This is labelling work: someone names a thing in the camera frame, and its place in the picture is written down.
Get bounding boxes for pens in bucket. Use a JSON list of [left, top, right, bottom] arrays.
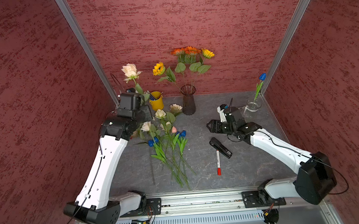
[[146, 91, 161, 101]]

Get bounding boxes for blue tulip pair right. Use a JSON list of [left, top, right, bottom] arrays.
[[176, 130, 186, 138]]

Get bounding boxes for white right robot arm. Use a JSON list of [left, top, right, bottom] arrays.
[[206, 104, 338, 207]]

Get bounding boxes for pale pink rose flower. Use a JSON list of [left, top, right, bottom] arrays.
[[121, 63, 150, 104]]

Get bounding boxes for blue tulip flower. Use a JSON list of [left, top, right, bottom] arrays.
[[253, 73, 266, 101]]

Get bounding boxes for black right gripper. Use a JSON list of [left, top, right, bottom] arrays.
[[205, 118, 237, 136]]

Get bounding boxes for aluminium corner profile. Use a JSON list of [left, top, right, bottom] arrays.
[[55, 0, 119, 107], [252, 0, 333, 94]]

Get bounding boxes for yellow metal pen bucket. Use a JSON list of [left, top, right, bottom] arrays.
[[149, 92, 164, 111]]

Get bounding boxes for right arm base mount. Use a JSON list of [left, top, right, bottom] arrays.
[[241, 190, 286, 208]]

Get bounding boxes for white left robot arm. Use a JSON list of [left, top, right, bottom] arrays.
[[63, 92, 152, 224]]

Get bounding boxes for dark ribbed glass vase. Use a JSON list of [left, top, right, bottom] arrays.
[[181, 85, 196, 116]]

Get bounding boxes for blue tulip pair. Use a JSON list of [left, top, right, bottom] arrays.
[[176, 130, 186, 138], [148, 137, 159, 147]]

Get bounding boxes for blue tulip pair left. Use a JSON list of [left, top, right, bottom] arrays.
[[148, 137, 159, 147]]

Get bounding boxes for aluminium corner profile right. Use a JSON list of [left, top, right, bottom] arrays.
[[252, 0, 333, 94]]

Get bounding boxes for red capped white marker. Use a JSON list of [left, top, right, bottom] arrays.
[[216, 150, 221, 176]]

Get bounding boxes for clear glass vase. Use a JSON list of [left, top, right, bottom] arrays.
[[244, 98, 262, 112]]

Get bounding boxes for aluminium front rail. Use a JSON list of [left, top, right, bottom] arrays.
[[75, 180, 330, 224]]

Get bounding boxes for white rose flower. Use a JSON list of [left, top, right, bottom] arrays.
[[155, 109, 167, 120]]

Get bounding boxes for black stapler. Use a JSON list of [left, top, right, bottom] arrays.
[[209, 137, 232, 159]]

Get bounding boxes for cream gerbera flower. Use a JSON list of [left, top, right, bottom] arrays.
[[140, 121, 152, 132], [170, 103, 182, 114]]

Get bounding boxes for aluminium corner profile left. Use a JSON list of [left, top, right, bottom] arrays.
[[55, 0, 119, 107]]

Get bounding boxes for pink tulip bud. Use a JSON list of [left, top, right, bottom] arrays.
[[171, 127, 177, 134]]

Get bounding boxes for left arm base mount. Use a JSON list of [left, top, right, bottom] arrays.
[[120, 198, 162, 218]]

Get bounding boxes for orange gerbera flower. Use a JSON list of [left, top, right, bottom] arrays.
[[183, 46, 203, 86], [170, 48, 187, 85]]

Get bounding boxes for yellow sunflower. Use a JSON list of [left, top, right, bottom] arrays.
[[197, 48, 215, 75], [153, 62, 176, 84]]

